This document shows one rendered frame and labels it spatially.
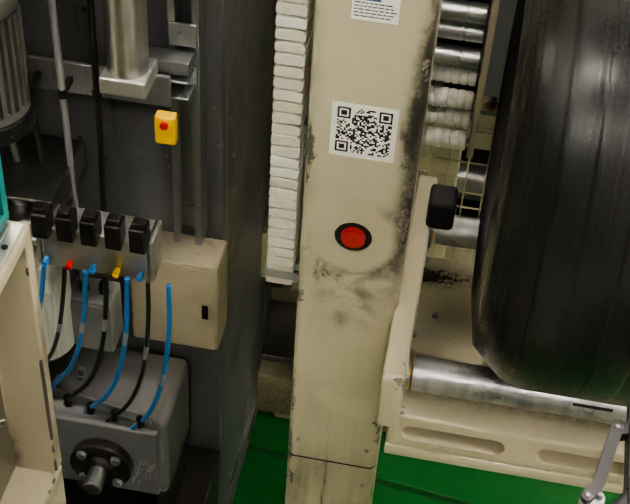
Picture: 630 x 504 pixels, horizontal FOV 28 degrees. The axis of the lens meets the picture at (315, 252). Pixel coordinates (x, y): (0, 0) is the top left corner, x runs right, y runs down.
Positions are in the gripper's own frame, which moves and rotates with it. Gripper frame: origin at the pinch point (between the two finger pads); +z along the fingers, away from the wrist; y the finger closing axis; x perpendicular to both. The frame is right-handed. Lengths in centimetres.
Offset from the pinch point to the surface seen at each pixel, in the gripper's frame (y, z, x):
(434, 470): 17, 58, 120
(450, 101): 25, 61, 20
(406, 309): 26.1, 21.2, 19.4
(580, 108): 12.3, 14.7, -24.8
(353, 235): 33.6, 21.9, 7.6
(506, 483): 2, 58, 120
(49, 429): 62, -8, 12
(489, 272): 17.8, 8.9, -5.4
